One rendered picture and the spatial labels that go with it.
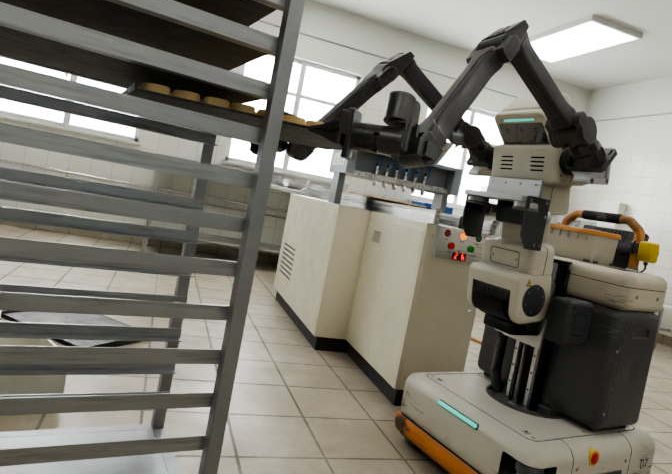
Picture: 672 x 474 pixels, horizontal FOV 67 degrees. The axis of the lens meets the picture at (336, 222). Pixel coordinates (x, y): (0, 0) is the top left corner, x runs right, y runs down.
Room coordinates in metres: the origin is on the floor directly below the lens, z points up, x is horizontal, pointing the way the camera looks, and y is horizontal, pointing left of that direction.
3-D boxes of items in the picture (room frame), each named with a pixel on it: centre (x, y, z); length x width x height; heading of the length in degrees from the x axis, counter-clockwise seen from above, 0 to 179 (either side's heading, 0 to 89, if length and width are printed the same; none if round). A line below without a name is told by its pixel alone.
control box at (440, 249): (2.27, -0.56, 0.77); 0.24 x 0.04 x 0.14; 108
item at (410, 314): (2.61, -0.45, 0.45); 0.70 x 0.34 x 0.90; 18
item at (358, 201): (3.48, 0.05, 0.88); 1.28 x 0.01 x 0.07; 18
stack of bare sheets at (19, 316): (2.48, 1.15, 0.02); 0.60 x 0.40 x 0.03; 65
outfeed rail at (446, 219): (3.24, -0.39, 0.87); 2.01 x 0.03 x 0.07; 18
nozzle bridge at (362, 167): (3.09, -0.29, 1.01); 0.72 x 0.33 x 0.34; 108
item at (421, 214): (3.15, -0.12, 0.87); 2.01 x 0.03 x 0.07; 18
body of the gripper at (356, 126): (1.06, -0.02, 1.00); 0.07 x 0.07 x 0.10; 75
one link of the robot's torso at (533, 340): (1.68, -0.68, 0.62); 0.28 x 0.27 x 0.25; 30
